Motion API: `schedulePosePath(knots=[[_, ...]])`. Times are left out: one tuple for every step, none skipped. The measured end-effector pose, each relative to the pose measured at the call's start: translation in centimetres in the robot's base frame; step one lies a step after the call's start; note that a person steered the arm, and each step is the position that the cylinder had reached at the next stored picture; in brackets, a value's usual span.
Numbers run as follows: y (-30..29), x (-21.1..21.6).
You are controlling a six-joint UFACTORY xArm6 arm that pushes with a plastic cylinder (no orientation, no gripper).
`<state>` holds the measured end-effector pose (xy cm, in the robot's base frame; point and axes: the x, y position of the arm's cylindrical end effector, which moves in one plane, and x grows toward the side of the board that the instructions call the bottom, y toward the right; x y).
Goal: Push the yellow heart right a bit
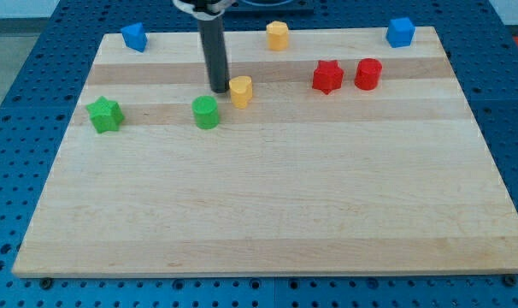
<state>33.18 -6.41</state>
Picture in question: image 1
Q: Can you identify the yellow pentagon block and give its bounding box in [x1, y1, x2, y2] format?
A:
[266, 21, 289, 51]

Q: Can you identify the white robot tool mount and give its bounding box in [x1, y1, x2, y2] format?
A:
[172, 0, 236, 21]

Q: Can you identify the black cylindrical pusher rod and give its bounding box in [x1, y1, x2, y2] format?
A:
[197, 15, 229, 93]

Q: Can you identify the red cylinder block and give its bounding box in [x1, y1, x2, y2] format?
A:
[354, 58, 382, 91]

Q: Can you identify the wooden board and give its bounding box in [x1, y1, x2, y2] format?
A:
[13, 27, 518, 278]

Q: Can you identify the blue triangle block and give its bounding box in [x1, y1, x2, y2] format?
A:
[121, 22, 148, 52]

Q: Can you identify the yellow heart block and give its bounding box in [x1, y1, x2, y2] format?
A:
[229, 75, 253, 109]

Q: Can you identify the red star block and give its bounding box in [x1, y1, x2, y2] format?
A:
[312, 60, 344, 95]

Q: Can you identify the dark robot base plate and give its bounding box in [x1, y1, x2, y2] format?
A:
[225, 0, 315, 15]

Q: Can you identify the green star block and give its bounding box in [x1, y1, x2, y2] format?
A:
[85, 96, 125, 133]

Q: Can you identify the green cylinder block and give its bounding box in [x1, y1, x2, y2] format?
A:
[191, 96, 220, 129]

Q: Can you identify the blue cube block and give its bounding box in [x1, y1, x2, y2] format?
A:
[386, 17, 415, 48]

